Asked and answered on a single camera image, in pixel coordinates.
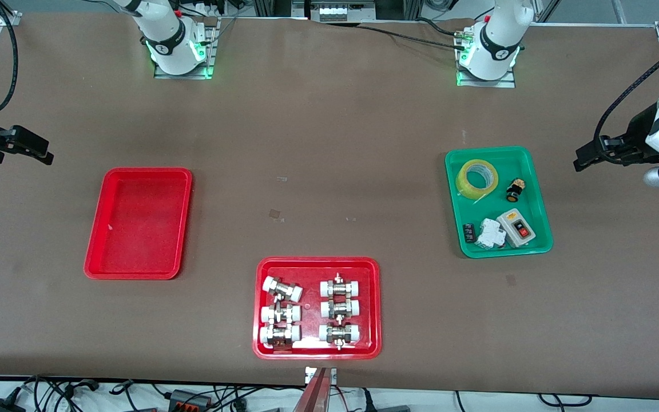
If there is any green plastic tray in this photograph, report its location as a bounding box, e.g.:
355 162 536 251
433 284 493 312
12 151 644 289
444 146 554 259

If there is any black table cable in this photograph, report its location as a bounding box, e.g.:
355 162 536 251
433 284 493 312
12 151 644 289
358 24 469 50

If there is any white circuit breaker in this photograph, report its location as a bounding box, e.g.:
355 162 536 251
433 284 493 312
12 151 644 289
474 218 507 250

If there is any red pole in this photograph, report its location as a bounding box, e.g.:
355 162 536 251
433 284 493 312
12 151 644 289
292 367 331 412

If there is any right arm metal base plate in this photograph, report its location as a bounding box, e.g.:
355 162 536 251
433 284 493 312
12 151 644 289
154 17 216 80

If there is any red tray with fittings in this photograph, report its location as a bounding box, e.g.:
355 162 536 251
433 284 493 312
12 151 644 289
252 256 383 361

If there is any black orange connector box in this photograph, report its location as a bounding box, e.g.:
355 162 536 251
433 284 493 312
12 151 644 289
168 389 211 410

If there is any yellow clear tape roll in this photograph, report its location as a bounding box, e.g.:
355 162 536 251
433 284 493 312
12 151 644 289
455 159 499 201

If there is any white-capped metal pipe fitting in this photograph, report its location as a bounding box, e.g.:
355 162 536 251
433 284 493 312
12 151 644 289
259 324 301 348
320 298 362 320
260 303 302 326
319 322 362 350
263 276 304 303
320 274 362 298

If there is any grey switch box red button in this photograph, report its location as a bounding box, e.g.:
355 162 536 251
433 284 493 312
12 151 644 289
496 209 538 248

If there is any aluminium frame profile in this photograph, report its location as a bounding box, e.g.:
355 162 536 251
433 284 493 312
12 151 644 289
252 0 293 18

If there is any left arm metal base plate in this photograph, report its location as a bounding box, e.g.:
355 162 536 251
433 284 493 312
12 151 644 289
456 29 517 88

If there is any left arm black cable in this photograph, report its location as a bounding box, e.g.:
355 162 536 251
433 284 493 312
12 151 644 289
594 34 659 150

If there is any white power strip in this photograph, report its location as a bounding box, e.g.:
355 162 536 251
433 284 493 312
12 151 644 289
309 0 377 23

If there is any empty red plastic tray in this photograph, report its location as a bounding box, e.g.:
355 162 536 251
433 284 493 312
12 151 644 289
84 167 193 281

